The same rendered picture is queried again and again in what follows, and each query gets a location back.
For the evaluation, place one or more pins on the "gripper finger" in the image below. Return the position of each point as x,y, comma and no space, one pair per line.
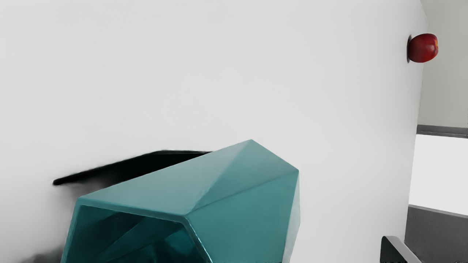
391,254

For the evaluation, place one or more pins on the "teal faceted mug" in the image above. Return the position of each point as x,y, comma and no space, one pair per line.
234,197

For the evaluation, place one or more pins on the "red apple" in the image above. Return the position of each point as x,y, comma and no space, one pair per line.
422,48

